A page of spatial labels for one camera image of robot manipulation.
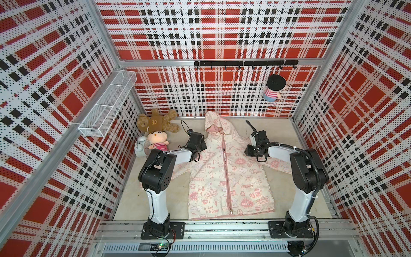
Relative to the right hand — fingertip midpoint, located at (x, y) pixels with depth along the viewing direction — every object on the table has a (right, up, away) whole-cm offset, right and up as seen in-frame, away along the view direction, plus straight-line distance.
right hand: (249, 150), depth 100 cm
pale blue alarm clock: (-64, +3, -9) cm, 65 cm away
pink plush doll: (-58, +7, +1) cm, 59 cm away
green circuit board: (-47, -39, -31) cm, 68 cm away
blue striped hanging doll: (+14, +41, -6) cm, 44 cm away
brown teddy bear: (-62, +18, +8) cm, 65 cm away
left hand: (-28, +5, +2) cm, 29 cm away
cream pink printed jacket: (-17, -17, -11) cm, 26 cm away
